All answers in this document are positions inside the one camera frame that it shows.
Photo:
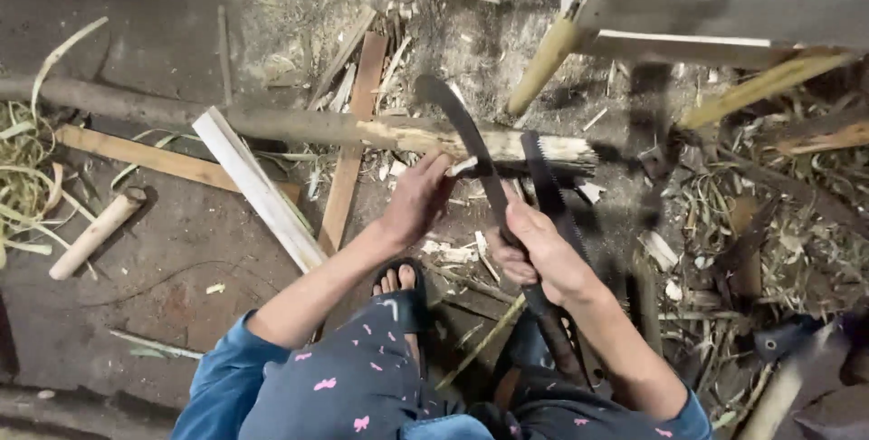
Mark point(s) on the person's left hand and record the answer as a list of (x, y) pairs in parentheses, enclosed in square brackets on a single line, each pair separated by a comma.
[(414, 202)]

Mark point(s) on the person's right hand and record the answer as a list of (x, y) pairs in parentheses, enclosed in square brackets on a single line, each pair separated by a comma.
[(550, 256)]

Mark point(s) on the person's left fingers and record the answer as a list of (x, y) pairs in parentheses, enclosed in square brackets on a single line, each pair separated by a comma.
[(438, 167)]

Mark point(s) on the small pale wood piece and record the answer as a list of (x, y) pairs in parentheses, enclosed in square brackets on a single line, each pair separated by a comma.
[(464, 166)]

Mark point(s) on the curved dark machete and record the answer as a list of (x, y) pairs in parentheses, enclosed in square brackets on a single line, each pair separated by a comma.
[(475, 148)]

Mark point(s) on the pale wood chips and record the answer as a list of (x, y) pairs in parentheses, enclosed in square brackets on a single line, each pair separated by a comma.
[(451, 253)]

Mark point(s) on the brown wooden slat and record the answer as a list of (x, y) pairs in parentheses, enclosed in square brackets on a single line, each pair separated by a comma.
[(349, 175)]

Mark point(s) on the black hand saw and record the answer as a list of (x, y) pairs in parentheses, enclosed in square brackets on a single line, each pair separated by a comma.
[(546, 185)]

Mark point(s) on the black sandal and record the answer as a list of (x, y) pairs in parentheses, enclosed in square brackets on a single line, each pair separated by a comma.
[(407, 307)]

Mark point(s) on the grey wooden slat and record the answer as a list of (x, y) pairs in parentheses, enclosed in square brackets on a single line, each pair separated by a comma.
[(343, 56)]

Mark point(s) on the long rough wooden log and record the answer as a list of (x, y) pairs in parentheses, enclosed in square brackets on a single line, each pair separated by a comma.
[(292, 126)]

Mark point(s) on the white wooden slat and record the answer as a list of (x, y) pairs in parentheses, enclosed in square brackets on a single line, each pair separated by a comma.
[(258, 189)]

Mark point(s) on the thin bamboo stick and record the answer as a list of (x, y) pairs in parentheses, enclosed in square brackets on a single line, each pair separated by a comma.
[(478, 345)]

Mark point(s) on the dark trousers pink print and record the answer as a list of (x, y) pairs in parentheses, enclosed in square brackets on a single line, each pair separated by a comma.
[(353, 385)]

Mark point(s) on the thin dark stick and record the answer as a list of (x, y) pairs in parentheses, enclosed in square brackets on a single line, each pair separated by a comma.
[(224, 53)]

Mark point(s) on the orange wooden plank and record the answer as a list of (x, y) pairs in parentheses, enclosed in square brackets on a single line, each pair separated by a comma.
[(149, 157)]

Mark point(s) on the blue shirt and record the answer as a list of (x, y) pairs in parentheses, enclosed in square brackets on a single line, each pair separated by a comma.
[(217, 392)]

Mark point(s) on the heap of wood scraps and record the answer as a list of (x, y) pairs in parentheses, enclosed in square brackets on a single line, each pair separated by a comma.
[(767, 236)]

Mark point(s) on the short pale wooden cylinder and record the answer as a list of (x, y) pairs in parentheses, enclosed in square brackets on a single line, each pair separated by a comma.
[(95, 235)]

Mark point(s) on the heap of green bamboo strips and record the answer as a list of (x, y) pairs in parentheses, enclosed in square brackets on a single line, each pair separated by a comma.
[(24, 168)]

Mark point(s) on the wooden stool frame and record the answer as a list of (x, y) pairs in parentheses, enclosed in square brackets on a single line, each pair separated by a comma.
[(692, 15)]

